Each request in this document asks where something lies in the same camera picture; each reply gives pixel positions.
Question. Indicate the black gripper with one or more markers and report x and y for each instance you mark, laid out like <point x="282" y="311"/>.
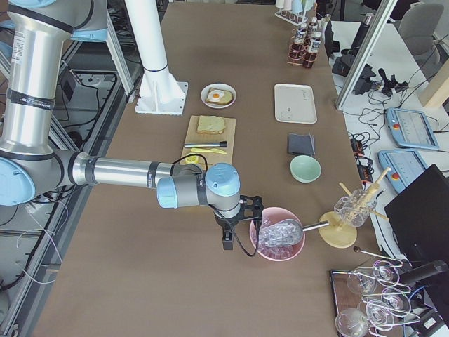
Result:
<point x="223" y="223"/>

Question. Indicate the green spread bread slice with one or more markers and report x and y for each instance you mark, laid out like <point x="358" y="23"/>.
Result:
<point x="210" y="125"/>

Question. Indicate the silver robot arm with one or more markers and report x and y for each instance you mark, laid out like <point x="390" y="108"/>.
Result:
<point x="30" y="167"/>

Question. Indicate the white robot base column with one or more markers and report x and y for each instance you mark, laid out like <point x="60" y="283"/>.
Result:
<point x="160" y="92"/>

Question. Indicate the cream rabbit tray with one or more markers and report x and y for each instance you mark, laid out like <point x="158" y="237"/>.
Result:
<point x="294" y="103"/>

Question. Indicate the wine glass rack tray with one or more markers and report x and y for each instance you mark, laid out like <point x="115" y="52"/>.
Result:
<point x="355" y="288"/>

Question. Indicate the metal ice scoop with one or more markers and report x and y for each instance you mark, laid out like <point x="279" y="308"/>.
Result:
<point x="287" y="232"/>

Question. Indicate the pink ice bowl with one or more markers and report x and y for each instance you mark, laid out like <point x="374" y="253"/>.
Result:
<point x="271" y="216"/>

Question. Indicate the wooden cutting board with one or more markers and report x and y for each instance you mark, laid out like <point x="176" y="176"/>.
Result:
<point x="228" y="135"/>

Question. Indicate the lemon half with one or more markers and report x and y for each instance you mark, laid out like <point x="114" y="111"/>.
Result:
<point x="194" y="159"/>

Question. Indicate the yellow plastic knife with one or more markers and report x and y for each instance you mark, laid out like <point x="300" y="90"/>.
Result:
<point x="214" y="150"/>

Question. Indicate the mint green bowl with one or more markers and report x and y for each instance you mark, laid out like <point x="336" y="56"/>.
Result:
<point x="305" y="169"/>

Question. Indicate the wooden mug tree stand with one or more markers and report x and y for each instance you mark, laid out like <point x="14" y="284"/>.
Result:
<point x="340" y="235"/>

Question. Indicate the grey folded cloth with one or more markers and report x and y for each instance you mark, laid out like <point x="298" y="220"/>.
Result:
<point x="301" y="144"/>

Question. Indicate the glass mug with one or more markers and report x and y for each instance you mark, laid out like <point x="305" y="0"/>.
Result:
<point x="355" y="209"/>

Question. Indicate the wine glass one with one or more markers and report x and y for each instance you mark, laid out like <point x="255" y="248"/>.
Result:
<point x="351" y="323"/>

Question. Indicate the bread slice with fried egg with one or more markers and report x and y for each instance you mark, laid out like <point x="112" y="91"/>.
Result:
<point x="219" y="96"/>

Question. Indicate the white round plate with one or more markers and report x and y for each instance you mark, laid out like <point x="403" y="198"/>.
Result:
<point x="220" y="86"/>

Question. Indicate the wine glass three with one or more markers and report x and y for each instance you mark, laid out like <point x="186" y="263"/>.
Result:
<point x="385" y="273"/>

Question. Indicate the wine glass two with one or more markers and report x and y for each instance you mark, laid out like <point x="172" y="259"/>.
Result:
<point x="379" y="315"/>

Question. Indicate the black monitor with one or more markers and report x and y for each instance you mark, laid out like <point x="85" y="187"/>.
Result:
<point x="419" y="217"/>

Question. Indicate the blue teach pendant near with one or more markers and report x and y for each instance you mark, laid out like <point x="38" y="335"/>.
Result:
<point x="406" y="165"/>

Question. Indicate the blue teach pendant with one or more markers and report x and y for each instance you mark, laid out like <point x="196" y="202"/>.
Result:
<point x="406" y="165"/>
<point x="410" y="128"/>

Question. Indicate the tea bottle three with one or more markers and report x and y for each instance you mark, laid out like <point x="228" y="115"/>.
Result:
<point x="312" y="50"/>

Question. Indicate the tea bottle one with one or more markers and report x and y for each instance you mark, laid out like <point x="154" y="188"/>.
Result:
<point x="300" y="36"/>

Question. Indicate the blue teach pendant far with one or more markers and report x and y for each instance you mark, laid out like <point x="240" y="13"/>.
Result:
<point x="410" y="128"/>

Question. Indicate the tea bottle two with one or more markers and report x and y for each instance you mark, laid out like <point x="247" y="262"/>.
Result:
<point x="312" y="27"/>

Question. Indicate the white cup rack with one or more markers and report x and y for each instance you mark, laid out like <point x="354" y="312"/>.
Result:
<point x="294" y="11"/>

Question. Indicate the grey office chair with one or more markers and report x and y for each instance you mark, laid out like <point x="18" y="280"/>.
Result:
<point x="416" y="29"/>

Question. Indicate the copper wire bottle rack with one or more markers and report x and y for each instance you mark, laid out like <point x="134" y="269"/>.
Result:
<point x="297" y="57"/>

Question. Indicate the aluminium frame post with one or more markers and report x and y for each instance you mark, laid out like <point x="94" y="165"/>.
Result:
<point x="377" y="25"/>

